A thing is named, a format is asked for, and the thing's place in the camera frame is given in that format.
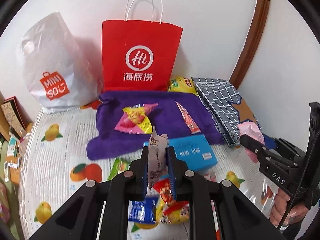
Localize red paper Hi bag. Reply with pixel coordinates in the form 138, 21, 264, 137
101, 18, 183, 91

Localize blue white snack packet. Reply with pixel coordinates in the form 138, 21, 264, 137
128, 197, 158, 224

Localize yellow cartoon snack packet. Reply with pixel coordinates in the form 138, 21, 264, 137
156, 197, 189, 224

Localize grey checked star cloth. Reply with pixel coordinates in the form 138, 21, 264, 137
192, 77, 262, 147

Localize blue tissue pack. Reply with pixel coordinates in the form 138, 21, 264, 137
143, 134, 218, 173

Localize pink chips bag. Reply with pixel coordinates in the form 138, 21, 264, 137
238, 122, 265, 164

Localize white Miniso plastic bag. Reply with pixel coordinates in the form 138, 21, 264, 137
16, 12, 102, 114

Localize brown patterned box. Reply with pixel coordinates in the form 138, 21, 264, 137
1, 96, 31, 139

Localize slim pink red snack stick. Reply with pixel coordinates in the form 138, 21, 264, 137
176, 102, 201, 134

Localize brown wooden door frame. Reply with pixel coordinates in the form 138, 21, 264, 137
229, 0, 271, 89

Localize yellow chips bag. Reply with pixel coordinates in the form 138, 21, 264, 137
168, 76, 197, 95

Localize red snack packet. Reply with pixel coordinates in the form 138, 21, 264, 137
152, 178, 175, 206

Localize yellow pink snack packet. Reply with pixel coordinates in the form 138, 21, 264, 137
114, 103, 158, 134

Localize right hand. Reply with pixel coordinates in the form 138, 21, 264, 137
270, 189, 309, 226

